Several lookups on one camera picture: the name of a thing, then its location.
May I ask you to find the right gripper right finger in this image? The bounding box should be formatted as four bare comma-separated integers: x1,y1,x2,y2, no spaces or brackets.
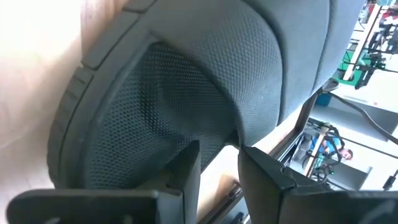
238,146,398,224

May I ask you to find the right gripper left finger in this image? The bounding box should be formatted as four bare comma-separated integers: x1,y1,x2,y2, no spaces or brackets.
157,139,202,224

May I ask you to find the black rubber slide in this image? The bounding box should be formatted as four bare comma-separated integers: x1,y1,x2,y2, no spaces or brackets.
46,0,366,190

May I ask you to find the person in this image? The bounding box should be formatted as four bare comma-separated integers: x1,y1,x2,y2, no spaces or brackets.
307,132,355,170

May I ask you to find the background workstation equipment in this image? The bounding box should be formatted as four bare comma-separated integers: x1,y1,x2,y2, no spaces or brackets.
338,0,398,91

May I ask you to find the long black cable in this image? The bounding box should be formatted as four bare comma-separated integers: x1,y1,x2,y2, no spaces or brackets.
323,79,398,146

